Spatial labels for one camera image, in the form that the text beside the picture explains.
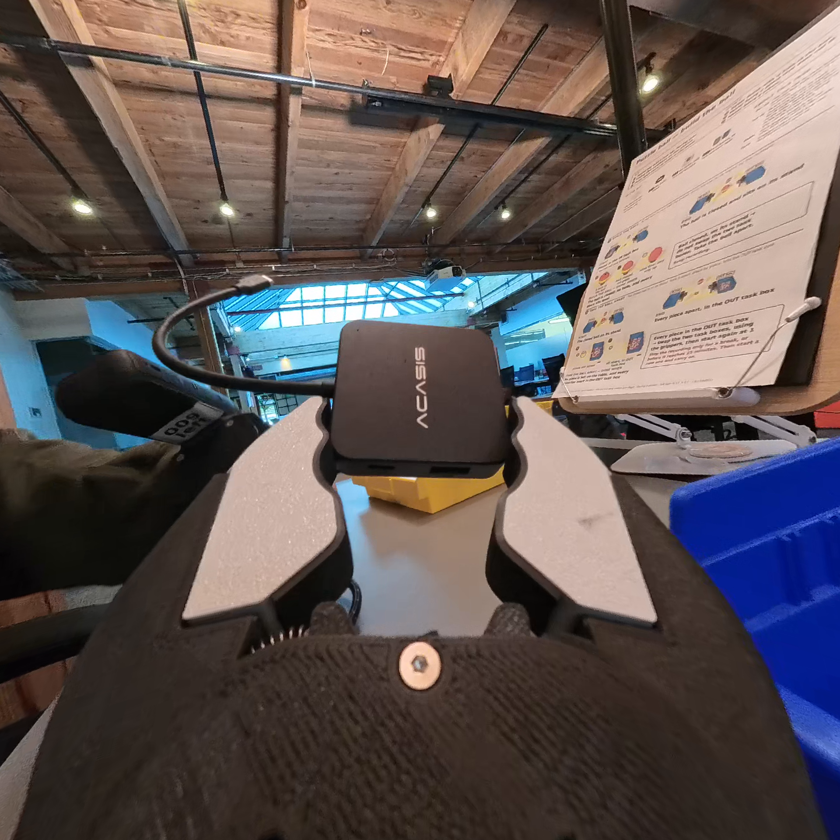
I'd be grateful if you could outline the blue plastic bin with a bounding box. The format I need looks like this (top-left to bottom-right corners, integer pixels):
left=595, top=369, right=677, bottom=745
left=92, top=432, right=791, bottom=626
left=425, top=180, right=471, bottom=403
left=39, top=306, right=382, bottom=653
left=669, top=438, right=840, bottom=840

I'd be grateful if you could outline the black ceiling pipe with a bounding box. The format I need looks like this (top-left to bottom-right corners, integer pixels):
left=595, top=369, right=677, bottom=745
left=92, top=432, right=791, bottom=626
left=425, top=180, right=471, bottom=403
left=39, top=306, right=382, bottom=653
left=0, top=33, right=368, bottom=99

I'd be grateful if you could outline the black chair armrest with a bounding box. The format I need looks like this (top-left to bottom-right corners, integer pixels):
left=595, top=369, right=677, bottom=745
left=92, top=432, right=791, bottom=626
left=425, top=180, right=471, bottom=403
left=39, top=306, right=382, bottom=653
left=0, top=602, right=111, bottom=685

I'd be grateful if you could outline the skylight window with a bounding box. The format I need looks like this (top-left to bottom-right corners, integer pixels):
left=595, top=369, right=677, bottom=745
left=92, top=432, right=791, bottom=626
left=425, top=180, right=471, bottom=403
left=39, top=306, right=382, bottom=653
left=226, top=272, right=568, bottom=329

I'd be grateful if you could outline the printed instruction sheet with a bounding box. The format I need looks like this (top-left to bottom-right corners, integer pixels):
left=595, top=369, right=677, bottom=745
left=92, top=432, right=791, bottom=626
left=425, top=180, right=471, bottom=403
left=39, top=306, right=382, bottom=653
left=551, top=62, right=840, bottom=403

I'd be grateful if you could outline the grey desk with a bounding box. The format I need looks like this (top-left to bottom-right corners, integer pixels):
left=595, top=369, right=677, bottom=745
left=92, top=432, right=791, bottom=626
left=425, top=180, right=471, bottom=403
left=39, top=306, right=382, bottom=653
left=335, top=433, right=683, bottom=637

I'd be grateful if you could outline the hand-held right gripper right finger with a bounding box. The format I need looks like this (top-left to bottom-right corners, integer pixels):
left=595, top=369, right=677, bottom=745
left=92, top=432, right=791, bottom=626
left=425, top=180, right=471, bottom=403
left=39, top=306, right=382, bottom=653
left=487, top=395, right=658, bottom=627

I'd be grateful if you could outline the black ceiling track rail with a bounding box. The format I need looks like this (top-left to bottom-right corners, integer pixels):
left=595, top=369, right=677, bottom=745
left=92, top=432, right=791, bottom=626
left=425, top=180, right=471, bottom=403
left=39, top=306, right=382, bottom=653
left=348, top=75, right=667, bottom=142

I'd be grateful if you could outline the black vertical post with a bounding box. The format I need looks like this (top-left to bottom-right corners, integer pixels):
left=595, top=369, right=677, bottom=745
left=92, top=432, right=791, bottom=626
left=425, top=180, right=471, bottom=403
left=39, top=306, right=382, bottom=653
left=600, top=0, right=649, bottom=165

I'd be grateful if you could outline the person's left forearm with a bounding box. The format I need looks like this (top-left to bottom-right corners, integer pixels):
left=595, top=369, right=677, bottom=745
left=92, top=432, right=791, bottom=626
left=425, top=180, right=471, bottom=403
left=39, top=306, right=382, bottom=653
left=0, top=428, right=227, bottom=601

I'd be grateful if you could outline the black USB hub with cable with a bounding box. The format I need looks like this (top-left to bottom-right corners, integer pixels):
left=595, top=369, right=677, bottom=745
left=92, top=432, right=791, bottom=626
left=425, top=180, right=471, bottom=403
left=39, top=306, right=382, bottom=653
left=152, top=274, right=511, bottom=479

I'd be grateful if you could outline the yellow wooden shelf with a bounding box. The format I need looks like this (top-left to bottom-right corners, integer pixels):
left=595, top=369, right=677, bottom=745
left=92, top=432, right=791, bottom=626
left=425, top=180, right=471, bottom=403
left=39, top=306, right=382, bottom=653
left=351, top=472, right=506, bottom=515

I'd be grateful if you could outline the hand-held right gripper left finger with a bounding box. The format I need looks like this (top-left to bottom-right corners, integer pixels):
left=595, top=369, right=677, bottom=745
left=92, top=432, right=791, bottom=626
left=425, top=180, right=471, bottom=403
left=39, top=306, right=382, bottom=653
left=180, top=395, right=355, bottom=624

